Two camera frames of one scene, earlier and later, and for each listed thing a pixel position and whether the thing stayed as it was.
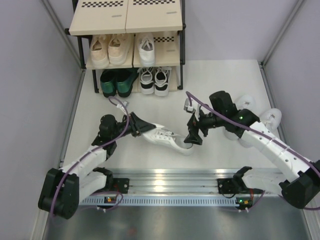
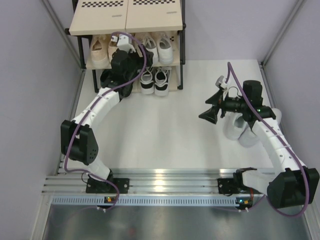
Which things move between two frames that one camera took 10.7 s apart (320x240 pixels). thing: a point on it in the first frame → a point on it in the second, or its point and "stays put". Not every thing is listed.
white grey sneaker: [164, 136] → [165, 50]
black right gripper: [193, 125] → [211, 114]
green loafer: [108, 82] stays put
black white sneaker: [161, 77] stays put
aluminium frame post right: [284, 30] stays put
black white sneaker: [146, 80] stays put
